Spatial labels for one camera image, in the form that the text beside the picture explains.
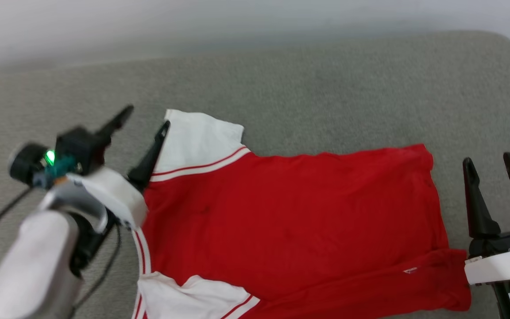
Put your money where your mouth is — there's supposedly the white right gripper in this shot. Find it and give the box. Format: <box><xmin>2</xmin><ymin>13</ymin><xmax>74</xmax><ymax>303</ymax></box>
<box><xmin>462</xmin><ymin>152</ymin><xmax>510</xmax><ymax>287</ymax></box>

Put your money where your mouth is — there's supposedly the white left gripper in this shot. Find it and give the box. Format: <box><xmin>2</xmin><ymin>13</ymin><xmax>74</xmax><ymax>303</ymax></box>
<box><xmin>8</xmin><ymin>105</ymin><xmax>171</xmax><ymax>230</ymax></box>

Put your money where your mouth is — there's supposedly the red and white shirt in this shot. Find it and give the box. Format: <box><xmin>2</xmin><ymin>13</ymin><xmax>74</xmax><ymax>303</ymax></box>
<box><xmin>132</xmin><ymin>109</ymin><xmax>473</xmax><ymax>319</ymax></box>

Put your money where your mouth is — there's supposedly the teal cable plug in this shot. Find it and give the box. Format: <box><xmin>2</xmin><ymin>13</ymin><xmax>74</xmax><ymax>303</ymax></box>
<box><xmin>33</xmin><ymin>154</ymin><xmax>77</xmax><ymax>187</ymax></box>

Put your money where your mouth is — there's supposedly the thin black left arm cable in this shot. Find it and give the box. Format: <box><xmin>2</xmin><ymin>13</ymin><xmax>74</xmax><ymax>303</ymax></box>
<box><xmin>71</xmin><ymin>224</ymin><xmax>123</xmax><ymax>313</ymax></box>

